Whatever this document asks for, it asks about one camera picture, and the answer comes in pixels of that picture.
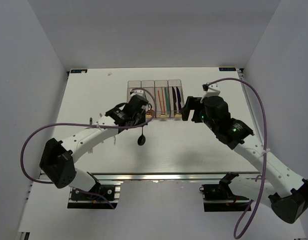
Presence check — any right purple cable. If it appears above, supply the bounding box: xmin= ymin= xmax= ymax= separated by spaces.
xmin=206 ymin=77 xmax=267 ymax=240

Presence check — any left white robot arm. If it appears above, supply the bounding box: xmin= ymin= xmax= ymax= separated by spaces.
xmin=40 ymin=95 xmax=149 ymax=200

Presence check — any black knife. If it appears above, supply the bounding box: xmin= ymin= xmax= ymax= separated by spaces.
xmin=172 ymin=87 xmax=177 ymax=111

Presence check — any purple iridescent knife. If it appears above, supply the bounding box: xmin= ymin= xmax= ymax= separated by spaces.
xmin=176 ymin=87 xmax=182 ymax=111

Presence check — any right blue corner label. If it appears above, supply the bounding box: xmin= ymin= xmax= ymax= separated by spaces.
xmin=218 ymin=67 xmax=236 ymax=72

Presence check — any left blue corner label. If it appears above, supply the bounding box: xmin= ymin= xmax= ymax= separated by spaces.
xmin=70 ymin=69 xmax=88 ymax=74

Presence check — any purple cable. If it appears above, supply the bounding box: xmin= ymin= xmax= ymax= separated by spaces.
xmin=20 ymin=87 xmax=157 ymax=210
xmin=206 ymin=77 xmax=267 ymax=240

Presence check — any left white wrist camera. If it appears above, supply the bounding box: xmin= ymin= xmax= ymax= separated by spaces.
xmin=130 ymin=89 xmax=146 ymax=98

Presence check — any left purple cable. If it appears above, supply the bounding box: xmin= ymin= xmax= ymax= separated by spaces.
xmin=20 ymin=87 xmax=157 ymax=210

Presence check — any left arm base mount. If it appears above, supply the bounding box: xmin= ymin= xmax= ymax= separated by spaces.
xmin=67 ymin=184 xmax=120 ymax=210

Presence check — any iridescent rainbow spoon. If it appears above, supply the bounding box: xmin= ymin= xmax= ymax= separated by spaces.
xmin=146 ymin=109 xmax=155 ymax=118

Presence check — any blue corner label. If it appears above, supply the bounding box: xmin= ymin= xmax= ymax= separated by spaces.
xmin=70 ymin=69 xmax=88 ymax=74
xmin=218 ymin=67 xmax=236 ymax=72

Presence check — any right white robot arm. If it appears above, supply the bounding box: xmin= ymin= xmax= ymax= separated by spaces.
xmin=181 ymin=96 xmax=308 ymax=224

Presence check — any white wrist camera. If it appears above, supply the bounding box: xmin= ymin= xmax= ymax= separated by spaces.
xmin=200 ymin=82 xmax=220 ymax=103
xmin=130 ymin=89 xmax=146 ymax=98

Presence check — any green chopstick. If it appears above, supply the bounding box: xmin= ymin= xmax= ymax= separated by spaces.
xmin=165 ymin=87 xmax=171 ymax=112
xmin=165 ymin=87 xmax=170 ymax=112

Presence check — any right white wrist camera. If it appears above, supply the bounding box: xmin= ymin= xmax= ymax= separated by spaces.
xmin=200 ymin=82 xmax=220 ymax=103

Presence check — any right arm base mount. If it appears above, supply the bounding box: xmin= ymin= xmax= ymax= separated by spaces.
xmin=199 ymin=172 xmax=250 ymax=213

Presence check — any clear four-compartment utensil organizer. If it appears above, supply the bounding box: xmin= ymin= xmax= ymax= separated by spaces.
xmin=127 ymin=79 xmax=184 ymax=119

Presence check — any orange chopstick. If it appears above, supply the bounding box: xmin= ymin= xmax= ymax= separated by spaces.
xmin=157 ymin=90 xmax=163 ymax=113
xmin=161 ymin=87 xmax=166 ymax=114

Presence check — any black spoon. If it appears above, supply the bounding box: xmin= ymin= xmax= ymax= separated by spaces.
xmin=137 ymin=127 xmax=146 ymax=146

